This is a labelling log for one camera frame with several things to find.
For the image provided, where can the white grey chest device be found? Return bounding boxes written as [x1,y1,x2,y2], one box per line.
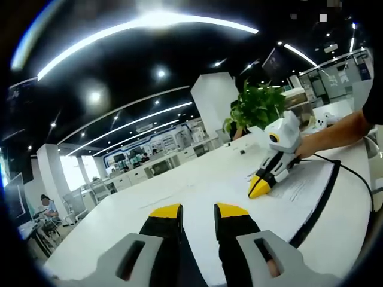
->
[364,131,379,161]

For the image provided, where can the white handheld device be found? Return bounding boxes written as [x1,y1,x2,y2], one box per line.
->
[316,111,341,128]

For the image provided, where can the person's black shirt torso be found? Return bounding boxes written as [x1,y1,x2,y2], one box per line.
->
[361,86,382,132]

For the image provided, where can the white office chair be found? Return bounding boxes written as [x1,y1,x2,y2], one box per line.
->
[62,191,89,225]

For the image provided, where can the long ceiling light strip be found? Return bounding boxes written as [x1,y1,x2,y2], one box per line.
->
[37,11,260,82]

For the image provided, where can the white background counter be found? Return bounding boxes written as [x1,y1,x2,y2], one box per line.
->
[104,136,231,192]

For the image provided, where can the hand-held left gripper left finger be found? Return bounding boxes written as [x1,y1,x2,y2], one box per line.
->
[68,204,184,287]

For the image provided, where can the green potted plant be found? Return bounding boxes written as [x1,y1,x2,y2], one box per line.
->
[223,78,288,134]

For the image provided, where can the white pillar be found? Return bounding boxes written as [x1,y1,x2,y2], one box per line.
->
[37,143,71,216]
[190,71,240,140]

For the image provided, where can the hanging dark screen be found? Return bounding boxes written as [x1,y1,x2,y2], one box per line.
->
[262,47,285,80]

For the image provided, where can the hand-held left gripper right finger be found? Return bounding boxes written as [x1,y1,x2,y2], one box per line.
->
[214,202,342,287]

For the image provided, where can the white bound document black cover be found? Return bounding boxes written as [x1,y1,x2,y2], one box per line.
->
[136,160,342,249]

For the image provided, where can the transparent cabinet box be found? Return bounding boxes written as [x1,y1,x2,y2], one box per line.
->
[281,88,315,131]

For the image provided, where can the dark computer monitor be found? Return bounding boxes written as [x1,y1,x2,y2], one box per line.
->
[2,175,26,224]

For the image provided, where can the person's right hand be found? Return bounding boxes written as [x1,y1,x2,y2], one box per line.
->
[294,136,318,160]

